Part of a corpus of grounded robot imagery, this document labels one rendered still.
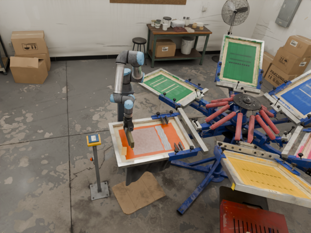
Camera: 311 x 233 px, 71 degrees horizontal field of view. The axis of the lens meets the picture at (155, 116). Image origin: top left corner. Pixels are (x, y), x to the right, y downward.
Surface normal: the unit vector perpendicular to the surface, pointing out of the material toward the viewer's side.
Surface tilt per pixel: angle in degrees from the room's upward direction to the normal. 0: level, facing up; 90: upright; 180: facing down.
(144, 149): 0
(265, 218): 0
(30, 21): 90
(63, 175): 0
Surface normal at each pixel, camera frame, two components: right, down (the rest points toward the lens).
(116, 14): 0.30, 0.64
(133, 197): 0.10, -0.76
